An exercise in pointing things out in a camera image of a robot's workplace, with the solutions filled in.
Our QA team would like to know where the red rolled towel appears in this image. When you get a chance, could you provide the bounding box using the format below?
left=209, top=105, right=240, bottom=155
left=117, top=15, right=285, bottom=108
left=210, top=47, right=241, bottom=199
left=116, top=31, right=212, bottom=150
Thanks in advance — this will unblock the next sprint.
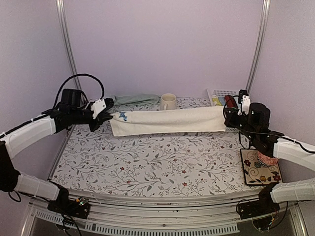
left=224, top=95, right=238, bottom=109

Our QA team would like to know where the floral table mat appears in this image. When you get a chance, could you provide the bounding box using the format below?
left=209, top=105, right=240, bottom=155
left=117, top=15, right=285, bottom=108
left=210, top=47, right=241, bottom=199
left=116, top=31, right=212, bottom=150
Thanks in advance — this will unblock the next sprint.
left=48, top=97, right=269, bottom=198

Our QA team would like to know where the right aluminium frame post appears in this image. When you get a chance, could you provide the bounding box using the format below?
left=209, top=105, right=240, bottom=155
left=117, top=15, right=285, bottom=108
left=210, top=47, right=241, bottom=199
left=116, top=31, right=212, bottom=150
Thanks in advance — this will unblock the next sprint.
left=246, top=0, right=271, bottom=94

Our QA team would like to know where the white plastic basket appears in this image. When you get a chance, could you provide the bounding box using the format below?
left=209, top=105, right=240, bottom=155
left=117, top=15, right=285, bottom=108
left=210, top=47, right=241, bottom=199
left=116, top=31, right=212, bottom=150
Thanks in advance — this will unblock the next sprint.
left=207, top=88, right=238, bottom=106

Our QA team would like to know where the cream ceramic mug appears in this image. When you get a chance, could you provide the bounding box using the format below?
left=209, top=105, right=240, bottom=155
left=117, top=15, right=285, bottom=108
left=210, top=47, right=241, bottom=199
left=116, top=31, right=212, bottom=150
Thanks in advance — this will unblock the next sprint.
left=160, top=93, right=177, bottom=111

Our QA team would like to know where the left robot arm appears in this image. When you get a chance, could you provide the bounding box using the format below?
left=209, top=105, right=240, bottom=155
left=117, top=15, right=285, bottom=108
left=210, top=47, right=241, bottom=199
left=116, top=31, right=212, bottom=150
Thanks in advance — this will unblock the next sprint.
left=0, top=73, right=114, bottom=213

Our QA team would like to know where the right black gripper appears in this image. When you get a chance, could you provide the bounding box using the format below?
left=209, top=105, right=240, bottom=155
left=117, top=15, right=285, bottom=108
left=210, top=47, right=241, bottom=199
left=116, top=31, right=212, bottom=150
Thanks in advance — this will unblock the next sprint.
left=225, top=108, right=258, bottom=143

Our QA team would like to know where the mint green towel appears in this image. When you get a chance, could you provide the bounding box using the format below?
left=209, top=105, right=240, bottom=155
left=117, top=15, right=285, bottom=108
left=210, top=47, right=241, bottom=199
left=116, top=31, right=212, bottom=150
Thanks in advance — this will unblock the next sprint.
left=113, top=94, right=159, bottom=106

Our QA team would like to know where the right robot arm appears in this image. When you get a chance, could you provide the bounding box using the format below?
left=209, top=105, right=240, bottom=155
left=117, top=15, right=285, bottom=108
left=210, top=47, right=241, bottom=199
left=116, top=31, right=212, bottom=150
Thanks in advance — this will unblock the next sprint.
left=223, top=103, right=315, bottom=216

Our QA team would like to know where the left aluminium frame post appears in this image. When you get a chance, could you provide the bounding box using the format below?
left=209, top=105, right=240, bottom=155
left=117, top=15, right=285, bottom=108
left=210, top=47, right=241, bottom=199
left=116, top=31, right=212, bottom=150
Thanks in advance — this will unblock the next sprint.
left=56, top=0, right=77, bottom=75

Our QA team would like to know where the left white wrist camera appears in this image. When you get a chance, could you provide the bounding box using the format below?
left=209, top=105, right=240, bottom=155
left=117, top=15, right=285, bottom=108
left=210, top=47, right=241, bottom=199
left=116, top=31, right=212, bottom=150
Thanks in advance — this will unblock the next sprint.
left=90, top=98, right=114, bottom=119

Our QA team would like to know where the yellow rolled towel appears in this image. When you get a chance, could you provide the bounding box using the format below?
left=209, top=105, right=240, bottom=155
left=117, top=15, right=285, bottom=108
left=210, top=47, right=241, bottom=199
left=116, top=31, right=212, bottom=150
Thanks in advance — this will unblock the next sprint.
left=211, top=96, right=222, bottom=106

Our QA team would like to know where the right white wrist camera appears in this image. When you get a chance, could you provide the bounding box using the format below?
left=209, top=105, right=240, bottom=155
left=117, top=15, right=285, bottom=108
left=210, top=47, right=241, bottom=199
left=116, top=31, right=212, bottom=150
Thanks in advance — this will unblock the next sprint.
left=238, top=89, right=251, bottom=116

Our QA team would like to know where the cream white towel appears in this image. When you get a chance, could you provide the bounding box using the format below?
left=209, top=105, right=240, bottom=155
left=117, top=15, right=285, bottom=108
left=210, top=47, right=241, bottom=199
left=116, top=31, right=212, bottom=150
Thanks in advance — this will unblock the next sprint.
left=110, top=107, right=226, bottom=137

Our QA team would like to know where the red patterned bowl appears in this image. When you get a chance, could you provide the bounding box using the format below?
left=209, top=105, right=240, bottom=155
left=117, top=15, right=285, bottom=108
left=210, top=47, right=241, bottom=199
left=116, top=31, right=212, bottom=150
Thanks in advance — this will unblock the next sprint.
left=257, top=151, right=279, bottom=167

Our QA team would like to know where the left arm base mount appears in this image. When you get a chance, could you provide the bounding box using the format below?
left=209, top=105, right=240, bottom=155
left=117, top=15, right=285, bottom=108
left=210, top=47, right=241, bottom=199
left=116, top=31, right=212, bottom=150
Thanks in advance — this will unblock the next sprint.
left=47, top=197, right=91, bottom=219

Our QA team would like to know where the aluminium frame post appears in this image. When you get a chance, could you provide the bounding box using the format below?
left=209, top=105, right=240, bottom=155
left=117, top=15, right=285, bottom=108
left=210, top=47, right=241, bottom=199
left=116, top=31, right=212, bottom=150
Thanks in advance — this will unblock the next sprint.
left=246, top=0, right=271, bottom=94
left=56, top=0, right=77, bottom=75

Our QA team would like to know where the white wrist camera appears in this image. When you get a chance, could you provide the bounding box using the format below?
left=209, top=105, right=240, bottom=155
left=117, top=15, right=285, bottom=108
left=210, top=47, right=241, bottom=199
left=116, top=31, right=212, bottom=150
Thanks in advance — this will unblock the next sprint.
left=90, top=98, right=114, bottom=119
left=238, top=89, right=251, bottom=116

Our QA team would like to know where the aluminium front rail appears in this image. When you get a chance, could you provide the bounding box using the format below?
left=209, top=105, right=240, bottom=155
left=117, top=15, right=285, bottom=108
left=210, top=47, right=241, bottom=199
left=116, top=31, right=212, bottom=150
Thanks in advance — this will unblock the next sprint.
left=21, top=189, right=308, bottom=236

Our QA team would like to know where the floral square plate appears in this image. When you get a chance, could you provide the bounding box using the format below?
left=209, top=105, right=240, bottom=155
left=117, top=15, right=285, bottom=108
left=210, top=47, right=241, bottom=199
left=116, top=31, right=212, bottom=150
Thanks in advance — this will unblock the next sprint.
left=240, top=148, right=283, bottom=186

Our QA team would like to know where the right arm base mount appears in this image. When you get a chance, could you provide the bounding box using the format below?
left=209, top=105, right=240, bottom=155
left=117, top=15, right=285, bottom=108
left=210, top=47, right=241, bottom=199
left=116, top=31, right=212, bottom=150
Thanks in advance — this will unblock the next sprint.
left=236, top=197, right=280, bottom=219

